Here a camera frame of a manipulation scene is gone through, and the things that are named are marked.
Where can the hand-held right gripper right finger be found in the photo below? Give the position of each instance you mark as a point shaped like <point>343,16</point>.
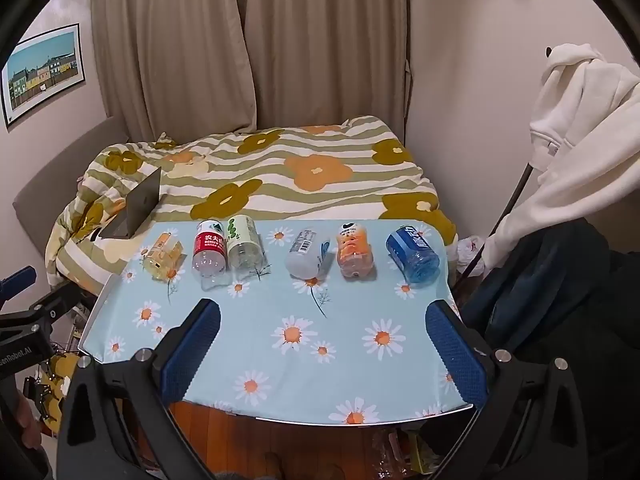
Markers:
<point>457,355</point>

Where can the white plastic bag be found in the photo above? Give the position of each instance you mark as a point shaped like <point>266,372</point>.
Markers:
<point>467,250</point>

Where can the beige curtain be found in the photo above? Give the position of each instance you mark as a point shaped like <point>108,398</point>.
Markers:
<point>325,40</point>
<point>170,45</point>

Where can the clear yellow label bottle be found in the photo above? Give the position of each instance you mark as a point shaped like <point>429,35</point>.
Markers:
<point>161,256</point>

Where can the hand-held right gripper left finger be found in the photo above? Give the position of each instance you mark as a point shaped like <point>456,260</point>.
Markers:
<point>192,355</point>

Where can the wall poster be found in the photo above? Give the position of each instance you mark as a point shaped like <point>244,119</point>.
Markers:
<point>42,75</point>

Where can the dark jacket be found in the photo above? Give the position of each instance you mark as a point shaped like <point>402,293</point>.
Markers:
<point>560,300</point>

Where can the green white label bottle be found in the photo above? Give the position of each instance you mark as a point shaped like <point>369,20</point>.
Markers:
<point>244,245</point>

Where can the flower striped blanket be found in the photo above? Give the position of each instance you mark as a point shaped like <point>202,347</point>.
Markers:
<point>310,175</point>

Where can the clear plastic packaging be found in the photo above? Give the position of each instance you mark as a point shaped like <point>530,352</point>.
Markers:
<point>395,450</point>

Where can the yellow cloth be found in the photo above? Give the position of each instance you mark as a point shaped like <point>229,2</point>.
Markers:
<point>55,370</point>

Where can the grey padded headboard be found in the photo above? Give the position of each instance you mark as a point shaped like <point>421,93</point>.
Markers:
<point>55,185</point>

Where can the white hoodie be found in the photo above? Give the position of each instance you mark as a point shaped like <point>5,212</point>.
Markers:
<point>575,150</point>

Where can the blue plastic bottle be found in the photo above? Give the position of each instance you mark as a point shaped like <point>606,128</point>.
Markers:
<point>411,252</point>

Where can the daisy print tablecloth table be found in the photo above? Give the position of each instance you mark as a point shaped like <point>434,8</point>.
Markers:
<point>300,320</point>

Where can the red label water bottle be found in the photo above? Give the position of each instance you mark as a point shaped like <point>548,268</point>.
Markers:
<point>209,247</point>

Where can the white blue label bottle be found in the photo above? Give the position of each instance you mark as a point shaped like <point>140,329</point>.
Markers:
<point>306,255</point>

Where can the orange label bottle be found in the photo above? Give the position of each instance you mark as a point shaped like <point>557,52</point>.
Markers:
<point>354,250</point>

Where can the grey laptop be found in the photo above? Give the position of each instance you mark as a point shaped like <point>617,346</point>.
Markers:
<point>140,205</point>

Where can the person's left hand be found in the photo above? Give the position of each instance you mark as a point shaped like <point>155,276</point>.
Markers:
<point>24,415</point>

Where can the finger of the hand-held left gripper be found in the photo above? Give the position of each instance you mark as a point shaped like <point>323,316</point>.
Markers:
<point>60,302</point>
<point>17,280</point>

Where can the black stand rod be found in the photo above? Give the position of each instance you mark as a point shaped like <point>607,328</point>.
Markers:
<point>505,207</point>

